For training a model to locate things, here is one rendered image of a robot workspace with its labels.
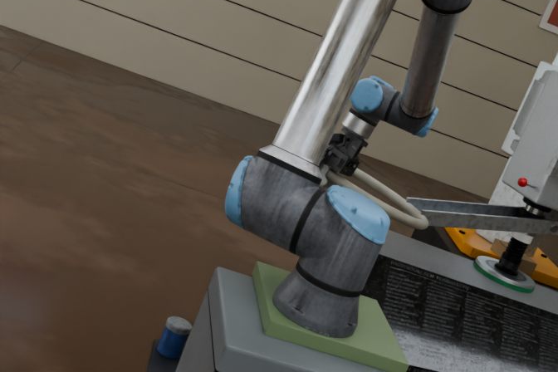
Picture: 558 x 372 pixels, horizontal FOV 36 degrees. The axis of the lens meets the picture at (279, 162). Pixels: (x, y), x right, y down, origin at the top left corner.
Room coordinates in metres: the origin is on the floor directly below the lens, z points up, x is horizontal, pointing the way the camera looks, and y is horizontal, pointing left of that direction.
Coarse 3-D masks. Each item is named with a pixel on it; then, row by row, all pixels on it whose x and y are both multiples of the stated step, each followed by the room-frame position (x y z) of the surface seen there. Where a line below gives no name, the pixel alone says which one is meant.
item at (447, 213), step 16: (432, 208) 2.84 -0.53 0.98; (448, 208) 2.86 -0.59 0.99; (464, 208) 2.88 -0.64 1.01; (480, 208) 2.91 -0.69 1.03; (496, 208) 2.93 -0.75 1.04; (512, 208) 2.96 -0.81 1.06; (432, 224) 2.72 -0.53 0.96; (448, 224) 2.74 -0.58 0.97; (464, 224) 2.76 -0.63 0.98; (480, 224) 2.78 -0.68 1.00; (496, 224) 2.81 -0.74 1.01; (512, 224) 2.83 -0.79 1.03; (528, 224) 2.86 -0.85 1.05; (544, 224) 2.88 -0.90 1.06
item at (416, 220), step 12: (336, 180) 2.44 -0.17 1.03; (372, 180) 2.88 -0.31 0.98; (360, 192) 2.43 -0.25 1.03; (384, 192) 2.85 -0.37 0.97; (384, 204) 2.44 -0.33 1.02; (408, 204) 2.79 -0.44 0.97; (396, 216) 2.45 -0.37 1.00; (408, 216) 2.48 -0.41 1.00; (420, 216) 2.69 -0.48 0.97; (420, 228) 2.54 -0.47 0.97
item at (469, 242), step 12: (456, 228) 3.62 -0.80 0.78; (468, 228) 3.71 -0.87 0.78; (456, 240) 3.52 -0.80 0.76; (468, 240) 3.50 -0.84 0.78; (480, 240) 3.58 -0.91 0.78; (468, 252) 3.41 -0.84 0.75; (480, 252) 3.40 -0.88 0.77; (492, 252) 3.44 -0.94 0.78; (540, 252) 3.80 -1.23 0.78; (540, 264) 3.57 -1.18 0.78; (552, 264) 3.67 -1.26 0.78; (540, 276) 3.44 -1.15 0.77; (552, 276) 3.45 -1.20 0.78
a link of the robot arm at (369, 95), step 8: (360, 80) 2.34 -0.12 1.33; (368, 80) 2.33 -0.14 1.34; (360, 88) 2.33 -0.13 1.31; (368, 88) 2.32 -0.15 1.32; (376, 88) 2.32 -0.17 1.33; (384, 88) 2.34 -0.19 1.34; (352, 96) 2.33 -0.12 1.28; (360, 96) 2.32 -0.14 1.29; (368, 96) 2.32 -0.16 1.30; (376, 96) 2.31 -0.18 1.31; (384, 96) 2.32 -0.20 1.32; (392, 96) 2.32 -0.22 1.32; (352, 104) 2.33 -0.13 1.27; (360, 104) 2.32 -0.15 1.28; (368, 104) 2.31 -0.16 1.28; (376, 104) 2.31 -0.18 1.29; (384, 104) 2.32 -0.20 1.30; (368, 112) 2.32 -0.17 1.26; (376, 112) 2.33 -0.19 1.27; (384, 112) 2.32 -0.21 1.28
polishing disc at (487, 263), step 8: (480, 256) 2.99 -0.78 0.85; (480, 264) 2.89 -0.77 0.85; (488, 264) 2.92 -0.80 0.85; (488, 272) 2.85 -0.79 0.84; (496, 272) 2.84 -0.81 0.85; (504, 272) 2.89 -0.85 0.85; (520, 272) 2.98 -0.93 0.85; (504, 280) 2.83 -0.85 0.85; (512, 280) 2.83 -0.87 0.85; (520, 280) 2.87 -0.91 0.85; (528, 280) 2.92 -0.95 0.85; (528, 288) 2.85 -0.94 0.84
